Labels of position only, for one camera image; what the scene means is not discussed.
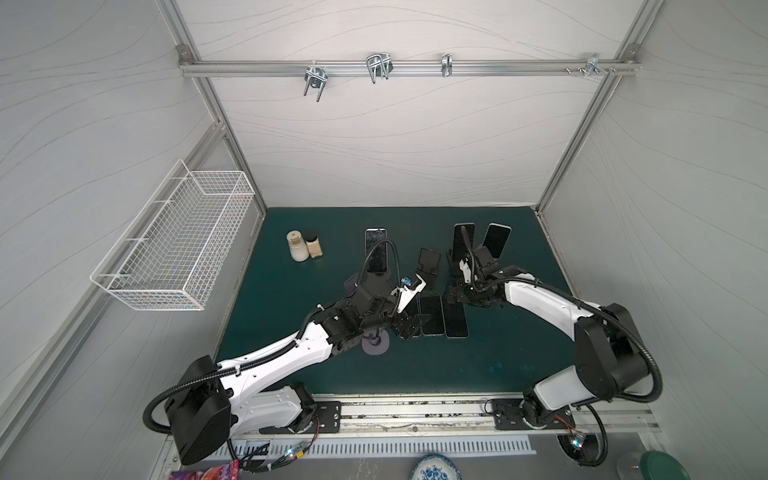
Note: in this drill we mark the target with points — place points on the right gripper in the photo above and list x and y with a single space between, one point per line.
459 288

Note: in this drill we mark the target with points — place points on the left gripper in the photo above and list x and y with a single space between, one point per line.
406 330

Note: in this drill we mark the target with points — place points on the phone with dark frame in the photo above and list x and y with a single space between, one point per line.
430 304

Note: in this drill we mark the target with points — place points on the phone with light green frame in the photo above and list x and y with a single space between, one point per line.
412 310

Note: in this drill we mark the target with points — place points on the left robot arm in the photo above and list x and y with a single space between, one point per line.
216 400

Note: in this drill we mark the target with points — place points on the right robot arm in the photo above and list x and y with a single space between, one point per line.
610 360

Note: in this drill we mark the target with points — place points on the purple round stand front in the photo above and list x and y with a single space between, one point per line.
376 343

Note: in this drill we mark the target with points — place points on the purple round stand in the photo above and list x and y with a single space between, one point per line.
376 343
350 284

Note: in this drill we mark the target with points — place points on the black rectangular phone stand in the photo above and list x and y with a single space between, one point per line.
455 258

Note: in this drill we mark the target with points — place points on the black folding phone stand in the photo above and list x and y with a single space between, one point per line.
428 266

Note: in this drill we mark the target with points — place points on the phone with cracked screen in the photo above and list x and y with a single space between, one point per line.
376 250

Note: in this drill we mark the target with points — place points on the purple round stand middle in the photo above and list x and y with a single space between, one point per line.
350 284

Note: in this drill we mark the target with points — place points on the small brown bottle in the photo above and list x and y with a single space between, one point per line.
313 244

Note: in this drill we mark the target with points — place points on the cream plastic bottle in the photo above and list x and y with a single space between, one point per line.
297 246

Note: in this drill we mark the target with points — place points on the blue white plate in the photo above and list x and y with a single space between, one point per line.
435 467

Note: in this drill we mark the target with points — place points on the pink patterned bag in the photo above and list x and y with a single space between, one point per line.
227 471

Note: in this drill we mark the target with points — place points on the green round lid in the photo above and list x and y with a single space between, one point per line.
657 465

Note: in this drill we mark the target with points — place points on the metal top crossbar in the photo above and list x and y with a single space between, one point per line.
385 66

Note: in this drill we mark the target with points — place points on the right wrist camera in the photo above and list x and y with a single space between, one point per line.
466 269

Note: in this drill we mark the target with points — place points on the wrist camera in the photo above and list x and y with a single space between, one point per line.
466 269
408 289

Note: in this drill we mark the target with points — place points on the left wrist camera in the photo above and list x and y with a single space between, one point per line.
408 289

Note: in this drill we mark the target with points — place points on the phone with purple frame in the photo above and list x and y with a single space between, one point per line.
463 236

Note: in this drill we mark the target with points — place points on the phone with white frame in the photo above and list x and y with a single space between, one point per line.
496 238

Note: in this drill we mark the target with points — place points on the white wire basket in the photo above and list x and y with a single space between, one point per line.
170 255

